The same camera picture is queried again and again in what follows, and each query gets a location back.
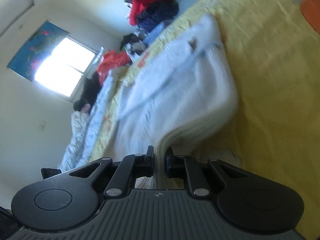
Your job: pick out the window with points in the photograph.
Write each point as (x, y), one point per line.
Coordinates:
(65, 65)

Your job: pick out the yellow printed bed quilt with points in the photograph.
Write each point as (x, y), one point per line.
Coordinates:
(275, 80)

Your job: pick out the red jacket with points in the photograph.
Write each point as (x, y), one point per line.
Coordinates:
(142, 2)

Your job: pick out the white crumpled cloth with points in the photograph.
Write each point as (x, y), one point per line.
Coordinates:
(133, 49)

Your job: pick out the blue knit blanket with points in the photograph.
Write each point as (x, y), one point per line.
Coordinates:
(152, 33)

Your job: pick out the red plastic bag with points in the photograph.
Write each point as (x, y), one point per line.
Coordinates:
(112, 60)

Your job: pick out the white knit sweater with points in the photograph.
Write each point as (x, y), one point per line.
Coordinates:
(187, 100)

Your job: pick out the blue window blind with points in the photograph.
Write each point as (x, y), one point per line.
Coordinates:
(35, 45)

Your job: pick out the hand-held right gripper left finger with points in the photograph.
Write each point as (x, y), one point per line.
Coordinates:
(149, 160)

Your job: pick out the black cloth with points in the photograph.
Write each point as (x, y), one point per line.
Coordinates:
(128, 40)
(88, 91)

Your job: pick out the dark navy clothes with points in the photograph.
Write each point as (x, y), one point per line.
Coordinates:
(160, 12)

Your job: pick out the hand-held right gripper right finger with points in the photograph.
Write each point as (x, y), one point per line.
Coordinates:
(171, 165)

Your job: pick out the white printed quilt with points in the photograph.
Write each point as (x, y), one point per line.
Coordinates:
(80, 135)

